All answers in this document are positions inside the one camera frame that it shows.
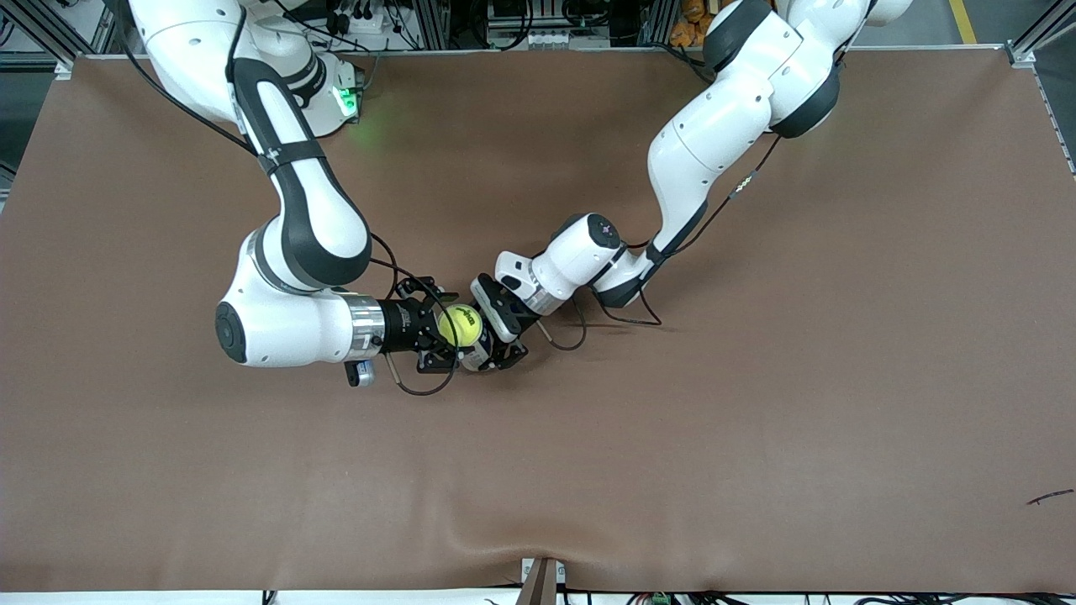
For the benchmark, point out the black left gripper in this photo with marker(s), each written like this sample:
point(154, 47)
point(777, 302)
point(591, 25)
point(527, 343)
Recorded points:
point(519, 318)

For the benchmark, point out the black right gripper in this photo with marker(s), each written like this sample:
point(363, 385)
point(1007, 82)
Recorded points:
point(402, 326)

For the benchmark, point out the yellow tennis ball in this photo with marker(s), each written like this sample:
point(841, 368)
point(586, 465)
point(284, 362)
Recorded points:
point(461, 326)

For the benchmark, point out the white blue tennis ball can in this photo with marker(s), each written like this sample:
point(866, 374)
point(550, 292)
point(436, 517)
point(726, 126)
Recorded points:
point(477, 357)

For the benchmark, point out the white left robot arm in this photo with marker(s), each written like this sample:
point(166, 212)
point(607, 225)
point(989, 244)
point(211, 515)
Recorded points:
point(714, 143)

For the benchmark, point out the brown table mat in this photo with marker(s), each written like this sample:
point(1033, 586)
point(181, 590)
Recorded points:
point(538, 470)

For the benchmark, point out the white terminal block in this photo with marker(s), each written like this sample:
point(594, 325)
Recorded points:
point(538, 38)

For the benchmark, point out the white power strip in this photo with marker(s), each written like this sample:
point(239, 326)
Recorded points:
point(370, 23)

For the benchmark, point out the orange packet pile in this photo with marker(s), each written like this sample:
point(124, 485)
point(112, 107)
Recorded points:
point(691, 25)

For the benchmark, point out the brown pole with bracket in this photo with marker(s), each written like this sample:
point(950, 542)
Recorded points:
point(540, 588)

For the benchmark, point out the aluminium frame post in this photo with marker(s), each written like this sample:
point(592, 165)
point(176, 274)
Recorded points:
point(430, 21)
point(656, 21)

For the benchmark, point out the diagonal aluminium frame rail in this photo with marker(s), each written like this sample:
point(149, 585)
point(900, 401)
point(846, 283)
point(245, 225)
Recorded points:
point(50, 34)

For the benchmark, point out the aluminium rail with corner bracket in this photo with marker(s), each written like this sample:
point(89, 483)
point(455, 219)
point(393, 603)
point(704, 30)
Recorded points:
point(1021, 55)

